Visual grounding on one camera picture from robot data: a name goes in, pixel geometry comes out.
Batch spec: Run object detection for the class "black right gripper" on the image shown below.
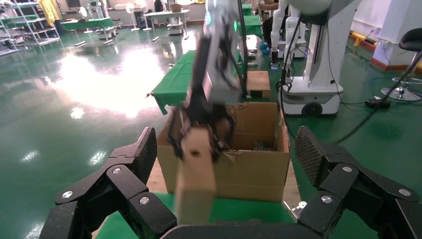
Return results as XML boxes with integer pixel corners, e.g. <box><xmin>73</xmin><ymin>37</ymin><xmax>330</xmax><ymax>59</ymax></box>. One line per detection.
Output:
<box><xmin>167</xmin><ymin>36</ymin><xmax>236</xmax><ymax>162</ymax></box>

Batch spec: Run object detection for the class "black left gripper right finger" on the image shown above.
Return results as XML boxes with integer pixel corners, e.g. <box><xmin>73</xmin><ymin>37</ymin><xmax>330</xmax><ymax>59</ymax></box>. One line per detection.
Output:
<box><xmin>294</xmin><ymin>125</ymin><xmax>422</xmax><ymax>239</ymax></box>

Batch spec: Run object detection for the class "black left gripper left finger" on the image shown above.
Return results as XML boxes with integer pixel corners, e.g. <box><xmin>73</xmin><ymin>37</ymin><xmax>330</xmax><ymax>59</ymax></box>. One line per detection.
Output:
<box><xmin>39</xmin><ymin>126</ymin><xmax>178</xmax><ymax>239</ymax></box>

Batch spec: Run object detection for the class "small brown cardboard box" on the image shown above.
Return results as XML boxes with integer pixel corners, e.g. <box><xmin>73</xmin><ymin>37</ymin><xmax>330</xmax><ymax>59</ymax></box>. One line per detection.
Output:
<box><xmin>175</xmin><ymin>126</ymin><xmax>217</xmax><ymax>225</ymax></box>

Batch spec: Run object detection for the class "white robot base with column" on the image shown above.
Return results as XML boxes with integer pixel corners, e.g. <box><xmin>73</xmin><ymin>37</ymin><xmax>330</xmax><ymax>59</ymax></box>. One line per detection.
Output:
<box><xmin>278</xmin><ymin>0</ymin><xmax>363</xmax><ymax>117</ymax></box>

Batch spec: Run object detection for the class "large open cardboard carton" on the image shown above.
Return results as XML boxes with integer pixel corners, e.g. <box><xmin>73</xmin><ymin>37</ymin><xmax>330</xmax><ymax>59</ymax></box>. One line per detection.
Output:
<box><xmin>156</xmin><ymin>101</ymin><xmax>292</xmax><ymax>203</ymax></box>

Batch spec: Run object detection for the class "plain brown box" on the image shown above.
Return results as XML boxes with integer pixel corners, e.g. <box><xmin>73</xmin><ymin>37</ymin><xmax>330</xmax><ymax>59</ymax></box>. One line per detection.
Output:
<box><xmin>247</xmin><ymin>71</ymin><xmax>272</xmax><ymax>99</ymax></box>

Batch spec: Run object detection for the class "green tablecloth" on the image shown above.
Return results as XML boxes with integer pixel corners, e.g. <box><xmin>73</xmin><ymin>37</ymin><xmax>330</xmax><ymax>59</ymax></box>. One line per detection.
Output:
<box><xmin>242</xmin><ymin>3</ymin><xmax>264</xmax><ymax>40</ymax></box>
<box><xmin>96</xmin><ymin>193</ymin><xmax>296</xmax><ymax>239</ymax></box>
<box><xmin>150</xmin><ymin>49</ymin><xmax>251</xmax><ymax>116</ymax></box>

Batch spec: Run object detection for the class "black power adapter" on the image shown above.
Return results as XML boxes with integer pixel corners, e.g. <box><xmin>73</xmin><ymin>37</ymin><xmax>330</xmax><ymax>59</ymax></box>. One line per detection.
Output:
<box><xmin>365</xmin><ymin>98</ymin><xmax>391</xmax><ymax>109</ymax></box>

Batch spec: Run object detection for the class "seated person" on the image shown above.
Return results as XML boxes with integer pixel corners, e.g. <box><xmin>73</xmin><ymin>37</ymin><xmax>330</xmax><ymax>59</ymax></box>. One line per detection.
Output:
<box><xmin>257</xmin><ymin>0</ymin><xmax>281</xmax><ymax>63</ymax></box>

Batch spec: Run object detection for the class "white table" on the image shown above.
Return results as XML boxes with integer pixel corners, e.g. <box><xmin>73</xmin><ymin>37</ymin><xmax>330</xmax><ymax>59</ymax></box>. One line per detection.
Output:
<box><xmin>143</xmin><ymin>9</ymin><xmax>191</xmax><ymax>42</ymax></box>

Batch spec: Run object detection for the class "white standing fan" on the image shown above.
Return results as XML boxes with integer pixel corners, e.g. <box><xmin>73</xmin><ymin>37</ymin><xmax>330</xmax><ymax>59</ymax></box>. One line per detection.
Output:
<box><xmin>78</xmin><ymin>6</ymin><xmax>95</xmax><ymax>34</ymax></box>
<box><xmin>125</xmin><ymin>2</ymin><xmax>141</xmax><ymax>32</ymax></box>

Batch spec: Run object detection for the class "yellow black floor barrier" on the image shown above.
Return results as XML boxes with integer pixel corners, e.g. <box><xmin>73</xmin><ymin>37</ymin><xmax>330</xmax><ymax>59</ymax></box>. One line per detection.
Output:
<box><xmin>349</xmin><ymin>31</ymin><xmax>377</xmax><ymax>52</ymax></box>

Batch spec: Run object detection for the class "black swivel stool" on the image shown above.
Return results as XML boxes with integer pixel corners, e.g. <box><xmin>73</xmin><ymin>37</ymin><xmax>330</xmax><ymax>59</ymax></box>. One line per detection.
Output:
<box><xmin>381</xmin><ymin>28</ymin><xmax>422</xmax><ymax>101</ymax></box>

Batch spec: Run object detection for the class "green covered table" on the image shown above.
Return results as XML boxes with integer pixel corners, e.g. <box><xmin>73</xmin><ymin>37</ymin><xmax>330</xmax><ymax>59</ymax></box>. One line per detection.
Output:
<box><xmin>61</xmin><ymin>17</ymin><xmax>114</xmax><ymax>34</ymax></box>

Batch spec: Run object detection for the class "metal shelf rack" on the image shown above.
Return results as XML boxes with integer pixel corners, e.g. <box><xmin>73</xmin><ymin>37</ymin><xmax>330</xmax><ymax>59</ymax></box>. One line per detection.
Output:
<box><xmin>0</xmin><ymin>0</ymin><xmax>62</xmax><ymax>55</ymax></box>

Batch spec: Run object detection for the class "yellow garment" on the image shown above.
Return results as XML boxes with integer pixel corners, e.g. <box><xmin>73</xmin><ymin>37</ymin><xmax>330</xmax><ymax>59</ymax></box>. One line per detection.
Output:
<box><xmin>36</xmin><ymin>0</ymin><xmax>63</xmax><ymax>25</ymax></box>

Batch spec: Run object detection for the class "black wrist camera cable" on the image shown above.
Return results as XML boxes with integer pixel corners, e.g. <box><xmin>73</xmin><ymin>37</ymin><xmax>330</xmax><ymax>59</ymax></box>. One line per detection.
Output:
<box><xmin>220</xmin><ymin>0</ymin><xmax>250</xmax><ymax>100</ymax></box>

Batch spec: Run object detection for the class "black floor cable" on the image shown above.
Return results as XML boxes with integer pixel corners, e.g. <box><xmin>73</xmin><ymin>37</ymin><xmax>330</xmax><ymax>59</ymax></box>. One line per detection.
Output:
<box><xmin>334</xmin><ymin>52</ymin><xmax>422</xmax><ymax>145</ymax></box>

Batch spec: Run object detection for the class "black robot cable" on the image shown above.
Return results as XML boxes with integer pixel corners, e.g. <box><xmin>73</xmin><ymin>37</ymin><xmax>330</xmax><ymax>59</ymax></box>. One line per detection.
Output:
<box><xmin>276</xmin><ymin>13</ymin><xmax>306</xmax><ymax>139</ymax></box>

